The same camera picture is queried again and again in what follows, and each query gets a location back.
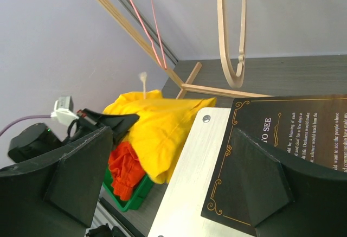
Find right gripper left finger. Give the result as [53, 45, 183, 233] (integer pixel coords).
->
[1, 127, 112, 236]

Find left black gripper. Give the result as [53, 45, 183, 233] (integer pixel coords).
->
[73, 108, 139, 145]

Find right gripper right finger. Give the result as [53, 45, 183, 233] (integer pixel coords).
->
[232, 129, 346, 236]

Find yellow shorts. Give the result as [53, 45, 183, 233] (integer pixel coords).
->
[103, 90, 216, 184]

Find orange shorts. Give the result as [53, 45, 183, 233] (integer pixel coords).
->
[108, 142, 146, 201]

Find pink wire hanger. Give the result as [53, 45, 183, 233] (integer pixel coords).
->
[111, 0, 169, 71]

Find white wooden hanger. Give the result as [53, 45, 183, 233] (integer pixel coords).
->
[217, 0, 247, 88]

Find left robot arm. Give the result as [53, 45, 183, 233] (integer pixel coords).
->
[8, 108, 139, 163]

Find green plastic tray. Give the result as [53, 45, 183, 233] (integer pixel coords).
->
[102, 166, 155, 213]

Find black hardcover book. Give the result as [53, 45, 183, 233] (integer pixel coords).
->
[201, 94, 346, 236]

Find wooden clothes rack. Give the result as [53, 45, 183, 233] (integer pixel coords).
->
[96, 0, 266, 99]

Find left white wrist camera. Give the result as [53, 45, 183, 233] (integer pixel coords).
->
[50, 96, 79, 126]

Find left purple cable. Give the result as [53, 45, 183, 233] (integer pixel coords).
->
[0, 114, 52, 137]

